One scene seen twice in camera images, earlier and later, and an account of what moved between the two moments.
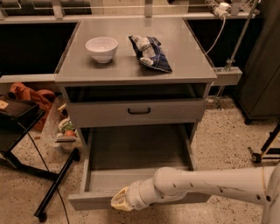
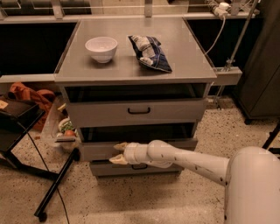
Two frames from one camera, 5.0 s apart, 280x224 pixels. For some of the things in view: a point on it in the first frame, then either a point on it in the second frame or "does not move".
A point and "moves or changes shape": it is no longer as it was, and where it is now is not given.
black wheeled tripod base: (257, 157) does not move
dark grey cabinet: (257, 89) does not move
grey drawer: (117, 155) moves or changes shape
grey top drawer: (120, 113) does not move
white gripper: (133, 194) → (130, 152)
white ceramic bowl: (102, 49) does not move
